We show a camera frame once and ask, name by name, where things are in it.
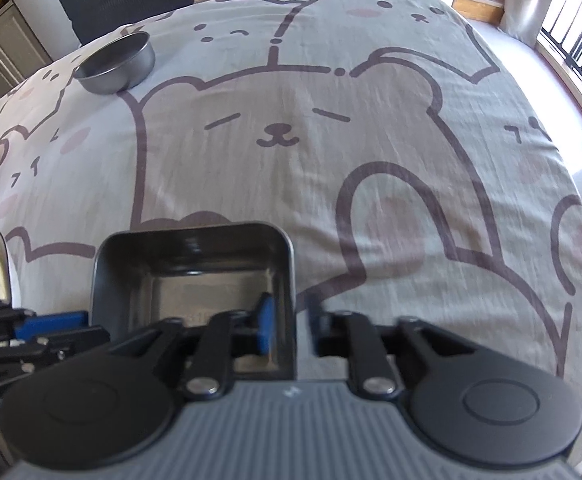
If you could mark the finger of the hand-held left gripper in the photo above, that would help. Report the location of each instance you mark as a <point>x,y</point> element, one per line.
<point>46,355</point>
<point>51,325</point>

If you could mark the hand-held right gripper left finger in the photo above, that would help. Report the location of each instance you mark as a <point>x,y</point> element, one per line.
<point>265,325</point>

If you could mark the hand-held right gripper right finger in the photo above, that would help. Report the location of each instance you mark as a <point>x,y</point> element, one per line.
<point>315,330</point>

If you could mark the square metal tray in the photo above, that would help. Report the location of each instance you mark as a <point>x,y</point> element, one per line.
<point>186,280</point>

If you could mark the round metal bowl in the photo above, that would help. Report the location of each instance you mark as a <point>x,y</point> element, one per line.
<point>121,72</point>

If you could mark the bear printed tablecloth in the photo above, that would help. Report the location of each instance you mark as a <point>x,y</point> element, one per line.
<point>321,160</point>

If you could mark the beige kitchen cabinet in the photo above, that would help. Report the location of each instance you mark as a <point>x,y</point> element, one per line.
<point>6,55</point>

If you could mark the beige curtain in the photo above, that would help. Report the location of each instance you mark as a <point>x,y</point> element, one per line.
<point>531,0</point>

